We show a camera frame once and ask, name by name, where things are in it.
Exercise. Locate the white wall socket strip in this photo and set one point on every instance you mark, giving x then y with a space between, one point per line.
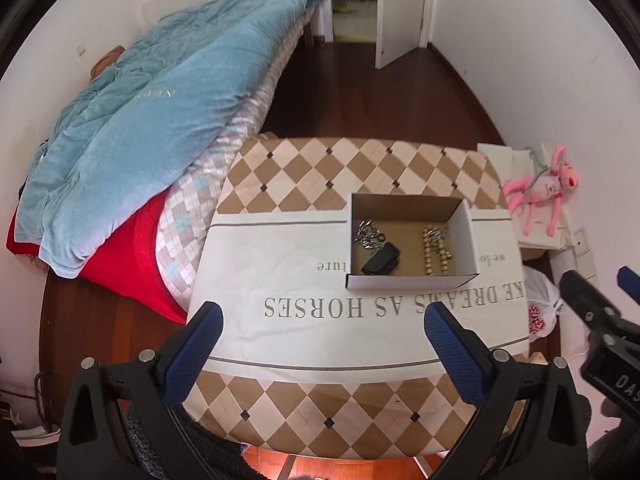
582 255

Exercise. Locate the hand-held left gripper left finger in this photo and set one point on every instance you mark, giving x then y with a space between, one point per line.
192 355

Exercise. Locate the pink plush toy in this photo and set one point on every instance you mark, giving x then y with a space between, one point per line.
545 190

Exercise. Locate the red blanket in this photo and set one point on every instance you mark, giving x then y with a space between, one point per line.
135 260

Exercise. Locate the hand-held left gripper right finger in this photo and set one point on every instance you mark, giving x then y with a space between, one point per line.
452 355

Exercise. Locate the cardboard box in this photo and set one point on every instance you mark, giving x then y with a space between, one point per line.
407 255

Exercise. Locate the white door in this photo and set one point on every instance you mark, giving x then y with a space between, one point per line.
400 10

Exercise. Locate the checkered bed sheet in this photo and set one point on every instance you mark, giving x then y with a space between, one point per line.
190 210

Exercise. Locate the white bedside cabinet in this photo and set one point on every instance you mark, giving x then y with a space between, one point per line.
495 157

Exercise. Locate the light blue quilt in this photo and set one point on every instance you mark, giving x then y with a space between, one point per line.
150 135

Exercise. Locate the black watch band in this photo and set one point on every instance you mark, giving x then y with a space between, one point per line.
379 260

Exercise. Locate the checkered printed tablecloth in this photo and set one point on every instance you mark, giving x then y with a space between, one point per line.
300 335

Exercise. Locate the metal table leg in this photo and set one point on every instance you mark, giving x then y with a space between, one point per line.
424 467
286 467

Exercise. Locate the brown plush toy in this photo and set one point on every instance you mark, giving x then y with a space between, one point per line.
105 60

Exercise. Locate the white plastic bag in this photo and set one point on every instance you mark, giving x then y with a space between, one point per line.
540 305

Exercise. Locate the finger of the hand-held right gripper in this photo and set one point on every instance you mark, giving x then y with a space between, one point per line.
585 300
631 284

